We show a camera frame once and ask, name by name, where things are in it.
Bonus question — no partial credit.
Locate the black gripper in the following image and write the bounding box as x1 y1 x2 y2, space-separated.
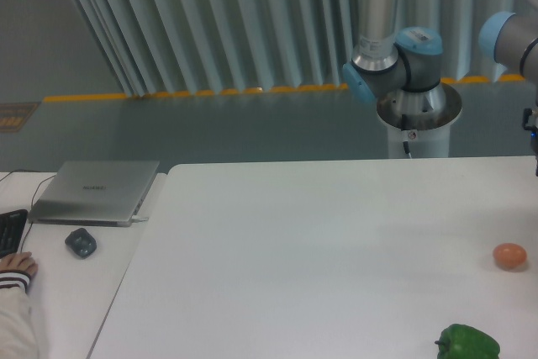
522 108 538 161

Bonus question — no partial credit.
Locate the white sleeved forearm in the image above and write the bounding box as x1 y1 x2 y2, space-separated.
1 270 40 358

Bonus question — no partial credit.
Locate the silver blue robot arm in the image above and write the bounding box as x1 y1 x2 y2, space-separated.
342 0 537 176

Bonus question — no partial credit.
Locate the green bell pepper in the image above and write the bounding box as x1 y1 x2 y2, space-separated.
435 324 501 359

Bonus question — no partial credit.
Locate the person's hand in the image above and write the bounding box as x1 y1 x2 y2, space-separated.
0 251 39 278

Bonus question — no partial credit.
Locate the brown egg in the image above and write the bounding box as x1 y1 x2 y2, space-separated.
493 243 527 270

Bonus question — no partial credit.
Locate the pleated grey curtain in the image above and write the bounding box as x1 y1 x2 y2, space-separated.
76 0 537 96

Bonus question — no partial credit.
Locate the white plug in laptop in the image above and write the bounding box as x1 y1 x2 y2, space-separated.
130 215 149 223

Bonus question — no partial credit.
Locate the closed silver laptop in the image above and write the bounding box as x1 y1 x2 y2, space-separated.
29 161 159 227

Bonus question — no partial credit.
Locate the black computer mouse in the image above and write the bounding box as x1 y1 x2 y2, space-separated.
65 228 98 259

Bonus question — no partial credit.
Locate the black keyboard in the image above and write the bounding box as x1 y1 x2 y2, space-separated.
0 209 29 258

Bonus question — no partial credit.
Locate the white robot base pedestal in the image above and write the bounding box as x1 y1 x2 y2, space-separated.
385 124 451 159

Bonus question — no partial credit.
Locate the black laptop cable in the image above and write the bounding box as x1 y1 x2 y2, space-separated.
0 169 59 254

